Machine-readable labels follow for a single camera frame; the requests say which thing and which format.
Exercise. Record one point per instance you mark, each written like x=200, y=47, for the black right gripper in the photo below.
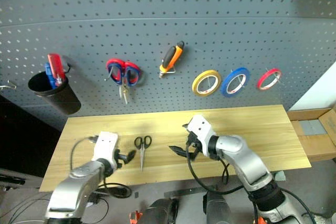
x=193, y=146

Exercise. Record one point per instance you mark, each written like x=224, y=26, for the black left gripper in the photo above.
x=119, y=157

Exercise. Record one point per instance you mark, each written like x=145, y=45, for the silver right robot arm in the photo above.
x=244, y=155

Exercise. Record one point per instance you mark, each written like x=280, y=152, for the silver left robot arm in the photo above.
x=76, y=182

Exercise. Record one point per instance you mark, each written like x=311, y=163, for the yellow tape roll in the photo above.
x=200, y=77

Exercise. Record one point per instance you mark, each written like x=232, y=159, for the blue tape roll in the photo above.
x=228, y=82

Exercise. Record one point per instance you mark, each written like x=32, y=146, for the red tape roll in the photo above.
x=263, y=78

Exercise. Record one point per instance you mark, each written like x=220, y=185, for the grey metal pegboard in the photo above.
x=157, y=11

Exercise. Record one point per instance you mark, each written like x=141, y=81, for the silver pegboard hook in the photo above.
x=9, y=85

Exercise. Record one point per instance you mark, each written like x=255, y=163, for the dark rounded shape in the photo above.
x=161, y=212
x=216, y=208

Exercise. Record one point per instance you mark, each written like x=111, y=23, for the red and blue scissors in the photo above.
x=131, y=73

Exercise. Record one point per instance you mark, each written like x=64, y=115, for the black hanging cup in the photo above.
x=56, y=95

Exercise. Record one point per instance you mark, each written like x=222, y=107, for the blue utility knife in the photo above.
x=48, y=73

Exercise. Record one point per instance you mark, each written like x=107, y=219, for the brown cardboard box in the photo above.
x=315, y=145

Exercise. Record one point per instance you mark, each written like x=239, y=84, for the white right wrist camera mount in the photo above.
x=200, y=128

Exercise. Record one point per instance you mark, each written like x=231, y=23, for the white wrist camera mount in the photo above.
x=200, y=128
x=105, y=145

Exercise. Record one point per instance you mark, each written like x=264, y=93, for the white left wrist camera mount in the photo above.
x=105, y=145

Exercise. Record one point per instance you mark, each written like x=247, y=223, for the grey metal bracket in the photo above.
x=189, y=191

